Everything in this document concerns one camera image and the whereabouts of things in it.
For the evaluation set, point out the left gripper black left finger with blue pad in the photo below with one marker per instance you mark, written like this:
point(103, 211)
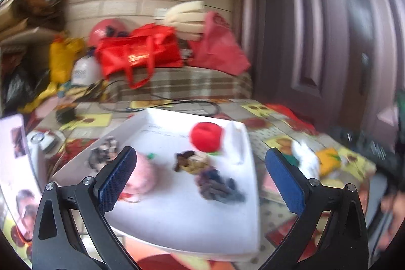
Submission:
point(56, 241)

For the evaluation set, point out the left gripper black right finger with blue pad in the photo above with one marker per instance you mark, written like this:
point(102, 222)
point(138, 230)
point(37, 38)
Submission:
point(343, 243)

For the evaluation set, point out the navy white patterned scarf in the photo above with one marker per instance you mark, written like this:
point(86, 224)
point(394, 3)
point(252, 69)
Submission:
point(103, 154)

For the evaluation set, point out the brown beige knotted rope ball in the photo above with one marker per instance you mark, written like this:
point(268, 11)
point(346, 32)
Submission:
point(192, 162)

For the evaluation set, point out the white cloth piece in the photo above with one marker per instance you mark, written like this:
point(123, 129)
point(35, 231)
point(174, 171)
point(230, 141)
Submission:
point(309, 163)

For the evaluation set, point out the white round button device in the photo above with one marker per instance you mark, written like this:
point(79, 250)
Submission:
point(45, 140)

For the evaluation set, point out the pink fluffy plush toy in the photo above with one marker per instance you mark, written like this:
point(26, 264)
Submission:
point(141, 181)

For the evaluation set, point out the black power adapter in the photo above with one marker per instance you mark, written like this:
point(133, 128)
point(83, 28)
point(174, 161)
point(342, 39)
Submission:
point(65, 115)

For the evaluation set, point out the white shallow cardboard box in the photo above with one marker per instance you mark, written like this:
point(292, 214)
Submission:
point(173, 216)

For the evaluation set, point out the purple panelled door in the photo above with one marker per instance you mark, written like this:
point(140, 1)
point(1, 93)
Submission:
point(333, 62)

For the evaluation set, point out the black plastic bag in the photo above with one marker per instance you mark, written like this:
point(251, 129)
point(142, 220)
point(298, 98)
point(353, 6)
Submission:
point(22, 86)

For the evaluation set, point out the red plush apple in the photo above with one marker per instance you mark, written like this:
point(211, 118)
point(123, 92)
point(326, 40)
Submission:
point(206, 137)

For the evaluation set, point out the white helmet with text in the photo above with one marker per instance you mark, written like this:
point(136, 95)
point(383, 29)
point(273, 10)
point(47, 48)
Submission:
point(86, 72)

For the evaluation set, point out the yellow shopping bag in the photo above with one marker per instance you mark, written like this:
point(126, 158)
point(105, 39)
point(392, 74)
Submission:
point(63, 53)

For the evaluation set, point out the plaid blanket covered cushion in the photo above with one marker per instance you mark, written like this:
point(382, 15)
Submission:
point(182, 83)

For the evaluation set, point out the matte red fabric bag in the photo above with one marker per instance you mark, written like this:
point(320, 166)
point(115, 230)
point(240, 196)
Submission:
point(218, 48)

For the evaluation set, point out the shiny red tote bag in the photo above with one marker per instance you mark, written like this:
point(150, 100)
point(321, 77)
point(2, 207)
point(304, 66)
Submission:
point(137, 55)

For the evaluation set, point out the red helmet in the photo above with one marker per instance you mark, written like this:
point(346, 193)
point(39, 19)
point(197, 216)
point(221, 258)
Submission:
point(105, 28)

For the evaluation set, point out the wooden shelf with clutter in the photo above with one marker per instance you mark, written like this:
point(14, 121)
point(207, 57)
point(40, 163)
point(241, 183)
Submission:
point(31, 22)

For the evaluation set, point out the cream foam sheets stack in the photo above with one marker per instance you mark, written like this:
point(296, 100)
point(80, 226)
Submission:
point(187, 19)

